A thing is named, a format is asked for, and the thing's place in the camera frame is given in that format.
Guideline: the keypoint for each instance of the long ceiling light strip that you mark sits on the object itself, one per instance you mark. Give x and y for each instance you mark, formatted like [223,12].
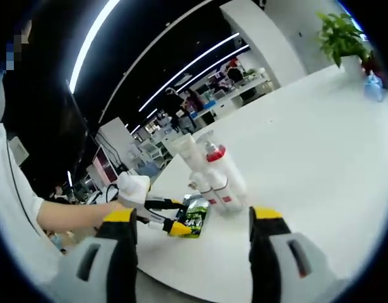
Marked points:
[92,38]

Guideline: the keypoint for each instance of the person's left hand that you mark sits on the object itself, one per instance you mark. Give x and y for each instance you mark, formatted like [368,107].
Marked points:
[110,206]

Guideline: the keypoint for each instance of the pink screen monitor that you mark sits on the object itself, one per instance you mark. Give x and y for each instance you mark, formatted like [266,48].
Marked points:
[103,164]

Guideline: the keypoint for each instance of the person in white shirt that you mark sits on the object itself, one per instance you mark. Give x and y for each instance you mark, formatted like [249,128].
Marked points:
[10,205]

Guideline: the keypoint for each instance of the potted green plant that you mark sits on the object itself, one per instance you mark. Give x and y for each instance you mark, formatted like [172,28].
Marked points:
[338,34]

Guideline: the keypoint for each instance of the blue crumpled bag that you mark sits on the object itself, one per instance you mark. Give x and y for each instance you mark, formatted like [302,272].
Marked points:
[374,88]

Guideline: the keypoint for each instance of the ceiling air conditioner unit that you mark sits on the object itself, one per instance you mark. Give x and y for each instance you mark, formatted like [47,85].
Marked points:
[19,151]

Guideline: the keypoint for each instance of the dark red object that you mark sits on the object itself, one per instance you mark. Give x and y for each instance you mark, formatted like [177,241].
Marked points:
[375,64]

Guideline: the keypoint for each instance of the dark hanging screen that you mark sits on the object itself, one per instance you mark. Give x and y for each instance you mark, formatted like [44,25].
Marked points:
[77,120]

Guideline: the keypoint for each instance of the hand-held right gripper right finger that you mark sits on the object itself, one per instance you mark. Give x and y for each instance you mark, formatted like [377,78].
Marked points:
[266,252]

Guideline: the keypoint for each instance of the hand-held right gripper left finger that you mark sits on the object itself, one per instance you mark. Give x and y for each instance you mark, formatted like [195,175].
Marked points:
[118,259]

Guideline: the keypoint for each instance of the white skincare tube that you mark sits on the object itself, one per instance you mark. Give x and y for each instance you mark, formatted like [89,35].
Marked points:
[187,151]

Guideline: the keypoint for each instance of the white office desk row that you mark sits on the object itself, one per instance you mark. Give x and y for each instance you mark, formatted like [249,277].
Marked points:
[244,91]

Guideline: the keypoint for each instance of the blue water jug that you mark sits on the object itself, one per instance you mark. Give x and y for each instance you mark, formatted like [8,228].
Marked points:
[150,171]

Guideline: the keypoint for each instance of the white pump skincare bottle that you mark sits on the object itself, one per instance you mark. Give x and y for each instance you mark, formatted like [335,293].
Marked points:
[231,176]

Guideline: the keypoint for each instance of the white pillar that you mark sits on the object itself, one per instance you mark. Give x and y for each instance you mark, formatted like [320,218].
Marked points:
[263,41]

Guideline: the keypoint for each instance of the small white skincare bottle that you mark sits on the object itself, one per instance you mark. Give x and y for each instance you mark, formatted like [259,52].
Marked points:
[206,194]
[226,199]

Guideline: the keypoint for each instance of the silver and green sachet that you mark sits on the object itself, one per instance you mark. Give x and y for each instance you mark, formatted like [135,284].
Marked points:
[197,217]

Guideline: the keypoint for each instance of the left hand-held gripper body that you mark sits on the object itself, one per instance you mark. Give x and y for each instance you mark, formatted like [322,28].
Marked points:
[133,192]

